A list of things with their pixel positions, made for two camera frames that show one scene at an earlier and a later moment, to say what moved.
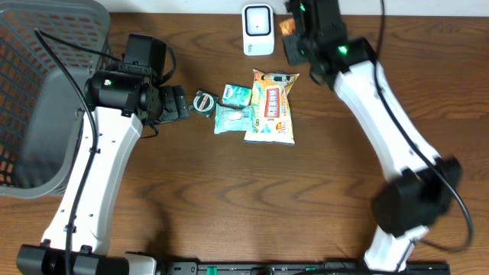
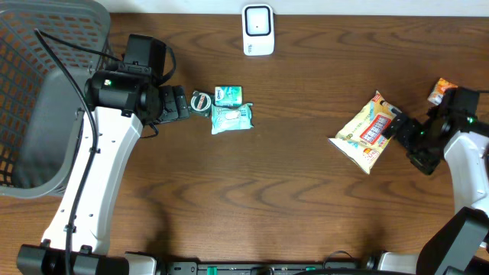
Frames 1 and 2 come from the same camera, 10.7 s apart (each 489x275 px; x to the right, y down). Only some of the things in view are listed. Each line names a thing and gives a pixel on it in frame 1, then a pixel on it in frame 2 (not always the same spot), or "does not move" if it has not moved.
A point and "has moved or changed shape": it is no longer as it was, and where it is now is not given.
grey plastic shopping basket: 41,114 does not move
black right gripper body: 293,44 → 423,146
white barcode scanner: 258,30 does not move
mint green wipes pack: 228,118 does not move
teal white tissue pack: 237,95 has moved or changed shape
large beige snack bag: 271,119 → 360,138
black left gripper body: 168,103 does not move
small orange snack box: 287,27 → 436,94
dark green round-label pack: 203,104 has moved or changed shape
